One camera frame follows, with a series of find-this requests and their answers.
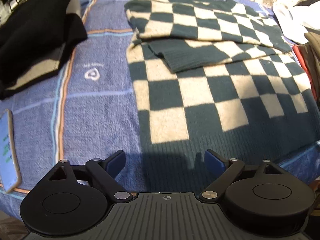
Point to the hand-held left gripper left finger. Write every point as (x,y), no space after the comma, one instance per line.
(117,163)

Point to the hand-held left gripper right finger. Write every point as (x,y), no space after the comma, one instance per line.
(213,162)

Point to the green and cream checkered sweater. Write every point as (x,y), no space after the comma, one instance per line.
(200,100)

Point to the blue plaid blanket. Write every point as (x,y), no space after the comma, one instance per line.
(100,120)

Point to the phone with beige case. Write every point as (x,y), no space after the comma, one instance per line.
(8,150)

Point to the brown cloth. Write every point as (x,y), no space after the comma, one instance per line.
(313,55)

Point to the black and cream folded garment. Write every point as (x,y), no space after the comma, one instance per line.
(30,37)

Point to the white cloth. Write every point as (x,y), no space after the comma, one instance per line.
(292,17)

